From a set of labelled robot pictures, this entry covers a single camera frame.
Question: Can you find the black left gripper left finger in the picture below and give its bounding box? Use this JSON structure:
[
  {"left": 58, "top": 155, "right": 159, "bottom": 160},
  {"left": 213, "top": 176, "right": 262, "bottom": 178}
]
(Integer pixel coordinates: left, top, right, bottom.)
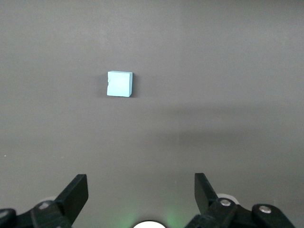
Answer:
[{"left": 30, "top": 174, "right": 89, "bottom": 228}]

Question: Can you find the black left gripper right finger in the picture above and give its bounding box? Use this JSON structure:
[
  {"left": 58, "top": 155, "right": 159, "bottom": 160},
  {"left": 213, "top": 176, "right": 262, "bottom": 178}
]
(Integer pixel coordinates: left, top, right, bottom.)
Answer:
[{"left": 185, "top": 172, "right": 238, "bottom": 228}]

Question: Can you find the light blue foam block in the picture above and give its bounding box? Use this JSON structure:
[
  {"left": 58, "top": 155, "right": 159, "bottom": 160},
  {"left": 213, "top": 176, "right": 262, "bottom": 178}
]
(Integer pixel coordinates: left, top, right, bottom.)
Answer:
[{"left": 106, "top": 70, "right": 133, "bottom": 97}]

